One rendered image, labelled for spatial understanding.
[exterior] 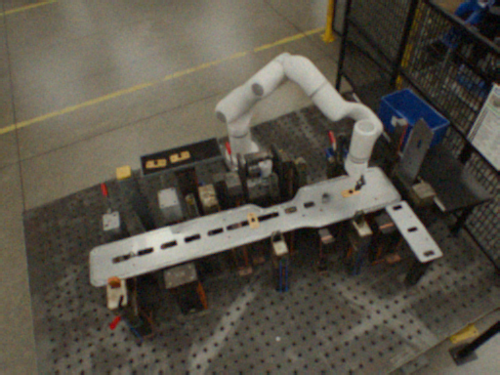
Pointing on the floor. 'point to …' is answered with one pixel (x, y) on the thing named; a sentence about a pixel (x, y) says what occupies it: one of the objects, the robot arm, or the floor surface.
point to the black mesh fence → (465, 353)
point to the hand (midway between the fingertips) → (353, 181)
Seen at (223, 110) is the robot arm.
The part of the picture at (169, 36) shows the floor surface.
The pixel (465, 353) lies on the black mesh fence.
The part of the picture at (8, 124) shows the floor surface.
